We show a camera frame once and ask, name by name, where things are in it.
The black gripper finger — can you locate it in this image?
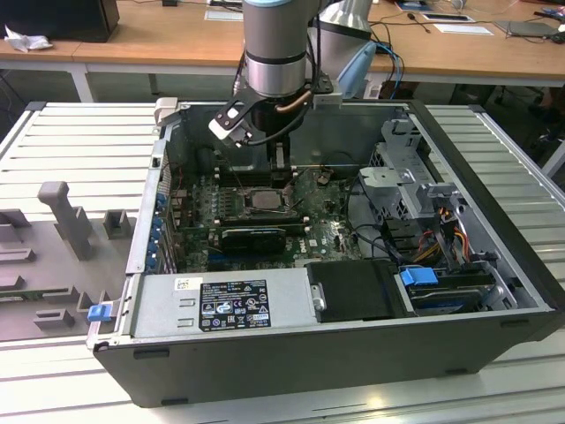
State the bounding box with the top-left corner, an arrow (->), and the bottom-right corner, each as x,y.
269,133 -> 294,192

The metal socket cover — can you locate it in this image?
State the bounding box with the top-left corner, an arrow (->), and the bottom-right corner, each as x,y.
282,174 -> 302,212

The silver CPU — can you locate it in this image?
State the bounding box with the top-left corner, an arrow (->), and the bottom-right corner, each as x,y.
252,191 -> 278,210

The thin wire locking lever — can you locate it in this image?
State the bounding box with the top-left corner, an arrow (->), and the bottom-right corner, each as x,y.
228,163 -> 250,197

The black RAM slot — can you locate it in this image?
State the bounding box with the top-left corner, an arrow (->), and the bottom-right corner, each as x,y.
215,220 -> 310,234
216,168 -> 298,177
215,163 -> 298,172
215,215 -> 309,224
216,177 -> 298,186
215,172 -> 298,181

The CPU socket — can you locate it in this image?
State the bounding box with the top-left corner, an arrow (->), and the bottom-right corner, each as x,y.
239,185 -> 299,219

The green motherboard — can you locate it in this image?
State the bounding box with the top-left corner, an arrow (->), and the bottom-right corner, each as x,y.
174,169 -> 388,273

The black graphics card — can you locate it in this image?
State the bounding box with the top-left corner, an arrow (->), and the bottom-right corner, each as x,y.
219,226 -> 288,256

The pale blue teach pendant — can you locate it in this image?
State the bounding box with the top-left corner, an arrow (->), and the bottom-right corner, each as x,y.
335,41 -> 377,99

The silver rear port block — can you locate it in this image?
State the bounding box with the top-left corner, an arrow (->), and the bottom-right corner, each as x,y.
169,189 -> 186,233

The metal drive cage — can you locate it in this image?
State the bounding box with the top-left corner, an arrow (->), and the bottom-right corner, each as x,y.
357,117 -> 520,310

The blue disk carrier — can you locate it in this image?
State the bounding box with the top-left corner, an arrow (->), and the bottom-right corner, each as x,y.
398,264 -> 439,292

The blue book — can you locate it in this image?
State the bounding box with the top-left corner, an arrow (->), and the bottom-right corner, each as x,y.
394,0 -> 436,13

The silver power supply unit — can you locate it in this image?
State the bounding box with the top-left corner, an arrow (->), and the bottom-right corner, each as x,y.
130,268 -> 320,340

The long wooden desk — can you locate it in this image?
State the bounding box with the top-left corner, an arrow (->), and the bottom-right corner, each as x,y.
72,0 -> 565,89

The black grey PC case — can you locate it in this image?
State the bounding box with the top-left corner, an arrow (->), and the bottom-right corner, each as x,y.
86,97 -> 565,410

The white framed tablet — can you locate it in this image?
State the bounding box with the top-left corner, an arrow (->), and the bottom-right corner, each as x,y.
419,11 -> 477,24

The hard disk drive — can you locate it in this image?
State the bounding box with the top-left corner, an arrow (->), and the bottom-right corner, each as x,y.
405,282 -> 495,315

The white keyboard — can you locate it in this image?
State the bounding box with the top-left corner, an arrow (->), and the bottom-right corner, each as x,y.
432,22 -> 494,37

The blue plastic latch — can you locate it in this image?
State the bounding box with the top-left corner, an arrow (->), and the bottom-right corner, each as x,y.
87,303 -> 111,323

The grey parts rack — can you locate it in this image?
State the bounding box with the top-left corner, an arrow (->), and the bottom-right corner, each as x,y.
0,179 -> 139,344

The black box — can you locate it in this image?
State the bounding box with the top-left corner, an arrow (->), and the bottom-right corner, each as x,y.
0,0 -> 121,44

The crumpled white paper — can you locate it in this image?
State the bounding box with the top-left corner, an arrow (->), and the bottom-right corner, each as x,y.
3,24 -> 55,53

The grey laptop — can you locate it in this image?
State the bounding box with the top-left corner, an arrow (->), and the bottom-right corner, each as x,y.
493,18 -> 564,41

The green RAM stick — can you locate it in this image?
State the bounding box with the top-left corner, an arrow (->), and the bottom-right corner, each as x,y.
0,288 -> 45,299

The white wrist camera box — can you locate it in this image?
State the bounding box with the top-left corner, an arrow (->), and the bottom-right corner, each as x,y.
207,99 -> 252,150

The silver wrist camera bar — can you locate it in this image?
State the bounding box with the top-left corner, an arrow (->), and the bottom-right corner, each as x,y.
310,91 -> 344,110

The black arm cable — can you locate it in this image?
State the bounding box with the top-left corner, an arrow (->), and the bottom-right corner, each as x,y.
305,11 -> 328,96

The light grey case handle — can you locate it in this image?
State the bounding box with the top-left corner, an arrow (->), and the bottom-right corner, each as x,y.
152,96 -> 181,130

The thin red black wire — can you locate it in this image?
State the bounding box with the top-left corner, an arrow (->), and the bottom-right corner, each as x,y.
161,162 -> 192,199

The blue cable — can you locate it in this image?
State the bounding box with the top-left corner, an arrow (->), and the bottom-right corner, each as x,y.
373,40 -> 406,92

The coloured power wire bundle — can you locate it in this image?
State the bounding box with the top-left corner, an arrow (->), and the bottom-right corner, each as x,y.
414,218 -> 470,266

